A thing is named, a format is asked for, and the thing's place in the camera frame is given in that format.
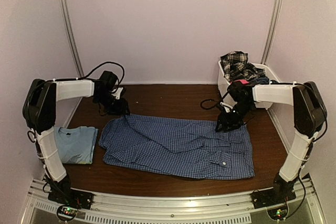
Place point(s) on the aluminium frame post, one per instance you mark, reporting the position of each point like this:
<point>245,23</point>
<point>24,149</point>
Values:
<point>272,30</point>
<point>71,37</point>

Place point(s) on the blue dotted shirt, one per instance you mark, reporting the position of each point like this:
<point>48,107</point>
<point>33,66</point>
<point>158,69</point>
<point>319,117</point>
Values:
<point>185,148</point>

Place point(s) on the white plastic laundry basket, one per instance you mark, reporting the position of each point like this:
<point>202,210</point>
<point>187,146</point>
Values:
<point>223,84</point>

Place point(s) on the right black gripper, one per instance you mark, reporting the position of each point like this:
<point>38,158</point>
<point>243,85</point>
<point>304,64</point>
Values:
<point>226,122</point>

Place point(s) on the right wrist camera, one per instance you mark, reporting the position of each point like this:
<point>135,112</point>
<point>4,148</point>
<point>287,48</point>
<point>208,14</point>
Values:
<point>226,106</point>

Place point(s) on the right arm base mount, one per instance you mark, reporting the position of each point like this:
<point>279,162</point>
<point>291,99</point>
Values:
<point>273,200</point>

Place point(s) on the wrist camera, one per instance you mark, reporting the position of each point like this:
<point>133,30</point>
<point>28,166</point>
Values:
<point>117,93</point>
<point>226,106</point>

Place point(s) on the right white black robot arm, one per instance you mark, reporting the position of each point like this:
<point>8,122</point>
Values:
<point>309,115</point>

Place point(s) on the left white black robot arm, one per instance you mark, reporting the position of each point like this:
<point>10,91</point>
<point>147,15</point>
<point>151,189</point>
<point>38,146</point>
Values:
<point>39,112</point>

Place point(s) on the right aluminium frame post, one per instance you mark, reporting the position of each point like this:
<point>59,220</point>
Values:
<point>272,30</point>

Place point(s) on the front aluminium frame rail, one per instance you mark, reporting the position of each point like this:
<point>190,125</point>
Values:
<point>230,208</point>

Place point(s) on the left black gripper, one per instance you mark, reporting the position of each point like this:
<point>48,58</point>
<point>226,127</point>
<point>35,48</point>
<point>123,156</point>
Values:
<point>121,109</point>

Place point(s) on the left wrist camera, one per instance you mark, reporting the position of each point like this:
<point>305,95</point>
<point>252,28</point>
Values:
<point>117,93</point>

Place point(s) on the pink garment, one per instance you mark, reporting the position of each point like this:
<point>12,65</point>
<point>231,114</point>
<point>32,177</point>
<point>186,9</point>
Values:
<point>242,81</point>

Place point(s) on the dark plaid shirt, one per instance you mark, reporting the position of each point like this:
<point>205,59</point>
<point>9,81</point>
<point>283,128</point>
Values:
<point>236,66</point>

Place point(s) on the light blue printed t-shirt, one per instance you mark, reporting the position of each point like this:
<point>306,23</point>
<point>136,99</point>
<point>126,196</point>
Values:
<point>76,146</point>

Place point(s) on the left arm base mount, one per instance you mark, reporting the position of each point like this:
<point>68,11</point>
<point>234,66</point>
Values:
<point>70,205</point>

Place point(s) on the navy blue garment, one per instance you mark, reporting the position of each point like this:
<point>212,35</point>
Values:
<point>261,80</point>

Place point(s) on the left aluminium frame post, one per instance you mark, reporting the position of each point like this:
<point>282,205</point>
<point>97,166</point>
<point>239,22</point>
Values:
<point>71,37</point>

